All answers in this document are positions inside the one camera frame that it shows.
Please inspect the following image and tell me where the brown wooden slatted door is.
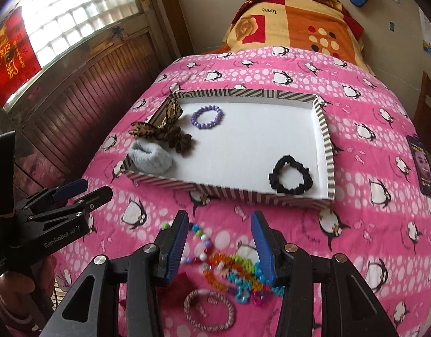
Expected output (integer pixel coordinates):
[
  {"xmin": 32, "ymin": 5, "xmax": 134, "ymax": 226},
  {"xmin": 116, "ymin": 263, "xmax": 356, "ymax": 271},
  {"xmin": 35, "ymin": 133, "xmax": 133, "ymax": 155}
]
[{"xmin": 8, "ymin": 24, "xmax": 183, "ymax": 183}]

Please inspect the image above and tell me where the orange patterned pillow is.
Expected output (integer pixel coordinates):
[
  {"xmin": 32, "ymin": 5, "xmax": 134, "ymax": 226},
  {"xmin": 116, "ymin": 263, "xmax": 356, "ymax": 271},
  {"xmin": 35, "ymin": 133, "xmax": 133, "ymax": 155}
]
[{"xmin": 205, "ymin": 0, "xmax": 375, "ymax": 76}]

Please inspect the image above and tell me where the wooden chair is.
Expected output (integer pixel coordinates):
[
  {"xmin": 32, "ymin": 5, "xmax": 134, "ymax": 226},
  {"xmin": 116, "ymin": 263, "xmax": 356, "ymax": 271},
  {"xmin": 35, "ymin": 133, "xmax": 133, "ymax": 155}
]
[{"xmin": 412, "ymin": 71, "xmax": 431, "ymax": 164}]

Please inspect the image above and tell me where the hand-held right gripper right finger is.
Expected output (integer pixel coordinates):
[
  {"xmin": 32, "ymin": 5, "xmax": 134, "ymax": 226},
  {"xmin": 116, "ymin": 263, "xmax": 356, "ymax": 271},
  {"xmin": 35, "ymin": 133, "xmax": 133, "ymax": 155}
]
[{"xmin": 250, "ymin": 211, "xmax": 400, "ymax": 337}]

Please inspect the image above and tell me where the purple bead bracelet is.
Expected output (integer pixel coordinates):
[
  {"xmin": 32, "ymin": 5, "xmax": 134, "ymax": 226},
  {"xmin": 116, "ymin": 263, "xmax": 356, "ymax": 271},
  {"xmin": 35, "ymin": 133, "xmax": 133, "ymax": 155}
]
[{"xmin": 191, "ymin": 104, "xmax": 224, "ymax": 129}]

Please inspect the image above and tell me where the red window poster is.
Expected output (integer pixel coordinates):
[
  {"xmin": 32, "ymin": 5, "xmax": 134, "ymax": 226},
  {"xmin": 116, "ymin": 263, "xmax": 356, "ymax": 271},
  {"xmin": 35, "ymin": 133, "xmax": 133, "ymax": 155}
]
[{"xmin": 0, "ymin": 7, "xmax": 42, "ymax": 106}]

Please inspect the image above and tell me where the wall calendar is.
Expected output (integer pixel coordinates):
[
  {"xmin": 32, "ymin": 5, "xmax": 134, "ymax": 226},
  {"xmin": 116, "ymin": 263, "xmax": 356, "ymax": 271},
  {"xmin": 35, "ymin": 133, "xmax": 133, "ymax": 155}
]
[{"xmin": 419, "ymin": 7, "xmax": 431, "ymax": 60}]

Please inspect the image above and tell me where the multicolour round bead bracelet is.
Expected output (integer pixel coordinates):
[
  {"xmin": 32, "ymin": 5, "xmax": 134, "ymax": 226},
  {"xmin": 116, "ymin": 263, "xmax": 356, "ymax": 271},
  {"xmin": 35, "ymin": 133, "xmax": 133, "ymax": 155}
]
[{"xmin": 161, "ymin": 219, "xmax": 216, "ymax": 265}]

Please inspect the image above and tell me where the person's left hand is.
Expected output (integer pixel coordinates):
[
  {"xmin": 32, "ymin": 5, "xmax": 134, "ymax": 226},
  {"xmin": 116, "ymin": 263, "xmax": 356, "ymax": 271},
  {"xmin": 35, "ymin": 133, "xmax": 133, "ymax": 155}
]
[{"xmin": 0, "ymin": 256, "xmax": 58, "ymax": 324}]

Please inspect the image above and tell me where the orange transparent bead bracelet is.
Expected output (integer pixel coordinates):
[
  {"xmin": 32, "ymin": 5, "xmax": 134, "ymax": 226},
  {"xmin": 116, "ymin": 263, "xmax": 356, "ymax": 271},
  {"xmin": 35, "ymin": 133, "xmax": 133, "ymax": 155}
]
[{"xmin": 203, "ymin": 252, "xmax": 237, "ymax": 290}]

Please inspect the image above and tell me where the black scrunchie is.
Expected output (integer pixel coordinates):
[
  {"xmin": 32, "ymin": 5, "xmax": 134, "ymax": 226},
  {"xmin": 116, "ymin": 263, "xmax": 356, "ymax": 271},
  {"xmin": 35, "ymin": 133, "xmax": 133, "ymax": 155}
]
[{"xmin": 269, "ymin": 155, "xmax": 313, "ymax": 194}]

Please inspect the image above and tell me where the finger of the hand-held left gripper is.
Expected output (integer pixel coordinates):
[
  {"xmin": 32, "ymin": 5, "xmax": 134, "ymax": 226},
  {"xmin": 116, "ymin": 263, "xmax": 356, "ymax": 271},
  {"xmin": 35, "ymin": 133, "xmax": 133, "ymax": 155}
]
[
  {"xmin": 17, "ymin": 179, "xmax": 89, "ymax": 215},
  {"xmin": 26, "ymin": 187, "xmax": 113, "ymax": 230}
]

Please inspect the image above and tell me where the blue bead bracelet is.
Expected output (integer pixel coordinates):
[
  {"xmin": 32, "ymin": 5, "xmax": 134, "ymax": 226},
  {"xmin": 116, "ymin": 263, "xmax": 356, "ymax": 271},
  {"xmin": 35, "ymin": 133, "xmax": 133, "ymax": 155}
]
[{"xmin": 224, "ymin": 263, "xmax": 286, "ymax": 304}]

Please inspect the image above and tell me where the pink penguin print blanket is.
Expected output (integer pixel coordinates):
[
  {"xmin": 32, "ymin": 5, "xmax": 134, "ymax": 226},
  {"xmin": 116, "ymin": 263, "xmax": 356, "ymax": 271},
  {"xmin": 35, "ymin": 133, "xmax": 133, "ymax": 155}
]
[{"xmin": 66, "ymin": 45, "xmax": 431, "ymax": 337}]

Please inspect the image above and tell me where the brown scrunchie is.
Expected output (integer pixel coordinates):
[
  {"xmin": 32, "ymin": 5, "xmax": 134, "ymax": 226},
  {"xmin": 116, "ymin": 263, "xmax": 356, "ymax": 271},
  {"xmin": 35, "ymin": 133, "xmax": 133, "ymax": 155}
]
[{"xmin": 164, "ymin": 126, "xmax": 194, "ymax": 155}]

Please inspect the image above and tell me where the red satin bow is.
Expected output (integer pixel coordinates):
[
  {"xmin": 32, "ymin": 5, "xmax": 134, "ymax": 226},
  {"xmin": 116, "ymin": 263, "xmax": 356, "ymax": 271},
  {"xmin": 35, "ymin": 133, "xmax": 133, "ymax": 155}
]
[{"xmin": 119, "ymin": 270, "xmax": 199, "ymax": 309}]

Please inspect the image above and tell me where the leopard print bow hair tie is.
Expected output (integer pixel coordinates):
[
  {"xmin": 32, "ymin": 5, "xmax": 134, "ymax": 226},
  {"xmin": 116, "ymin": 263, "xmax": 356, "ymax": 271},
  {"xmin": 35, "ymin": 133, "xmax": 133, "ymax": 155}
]
[{"xmin": 130, "ymin": 97, "xmax": 184, "ymax": 139}]

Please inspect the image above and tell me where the green flower bead bracelet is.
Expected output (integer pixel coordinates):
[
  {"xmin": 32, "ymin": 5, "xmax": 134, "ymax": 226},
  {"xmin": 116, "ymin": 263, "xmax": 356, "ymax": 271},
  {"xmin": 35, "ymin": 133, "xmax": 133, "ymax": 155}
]
[{"xmin": 233, "ymin": 253, "xmax": 262, "ymax": 274}]

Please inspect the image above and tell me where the glass block window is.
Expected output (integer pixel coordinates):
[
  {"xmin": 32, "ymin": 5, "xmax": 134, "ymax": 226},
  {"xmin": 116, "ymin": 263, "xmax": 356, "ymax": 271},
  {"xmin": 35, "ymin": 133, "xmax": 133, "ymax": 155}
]
[{"xmin": 5, "ymin": 0, "xmax": 142, "ymax": 71}]

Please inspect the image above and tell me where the teal and purple link chain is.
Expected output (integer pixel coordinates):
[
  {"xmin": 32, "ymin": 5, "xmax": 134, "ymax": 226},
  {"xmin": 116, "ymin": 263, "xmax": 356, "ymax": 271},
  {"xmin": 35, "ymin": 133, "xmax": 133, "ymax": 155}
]
[{"xmin": 236, "ymin": 284, "xmax": 268, "ymax": 306}]

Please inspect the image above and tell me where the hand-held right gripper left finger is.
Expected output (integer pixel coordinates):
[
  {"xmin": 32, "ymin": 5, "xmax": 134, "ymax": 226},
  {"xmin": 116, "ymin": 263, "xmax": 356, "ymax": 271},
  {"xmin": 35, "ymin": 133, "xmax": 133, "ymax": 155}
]
[{"xmin": 40, "ymin": 211, "xmax": 190, "ymax": 337}]

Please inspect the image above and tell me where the black smartphone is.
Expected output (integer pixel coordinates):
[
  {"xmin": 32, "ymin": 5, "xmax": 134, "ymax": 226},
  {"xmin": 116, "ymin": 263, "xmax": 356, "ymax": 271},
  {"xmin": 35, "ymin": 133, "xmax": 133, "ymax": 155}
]
[{"xmin": 407, "ymin": 134, "xmax": 431, "ymax": 198}]

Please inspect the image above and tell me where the striped cardboard tray box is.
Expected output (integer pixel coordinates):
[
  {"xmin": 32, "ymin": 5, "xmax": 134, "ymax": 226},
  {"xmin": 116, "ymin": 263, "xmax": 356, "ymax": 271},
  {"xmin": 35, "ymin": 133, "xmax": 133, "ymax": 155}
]
[{"xmin": 119, "ymin": 89, "xmax": 336, "ymax": 209}]

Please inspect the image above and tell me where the silver braided bracelet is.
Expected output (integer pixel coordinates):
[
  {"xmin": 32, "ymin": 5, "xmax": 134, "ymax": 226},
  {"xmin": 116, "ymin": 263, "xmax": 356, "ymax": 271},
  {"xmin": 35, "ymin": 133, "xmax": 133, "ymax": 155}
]
[{"xmin": 183, "ymin": 289, "xmax": 236, "ymax": 331}]

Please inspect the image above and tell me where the light blue fluffy scrunchie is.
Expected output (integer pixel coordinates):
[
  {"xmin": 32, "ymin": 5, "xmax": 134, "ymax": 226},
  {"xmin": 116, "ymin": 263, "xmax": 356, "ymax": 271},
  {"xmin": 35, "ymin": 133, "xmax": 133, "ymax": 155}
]
[{"xmin": 127, "ymin": 138, "xmax": 174, "ymax": 175}]

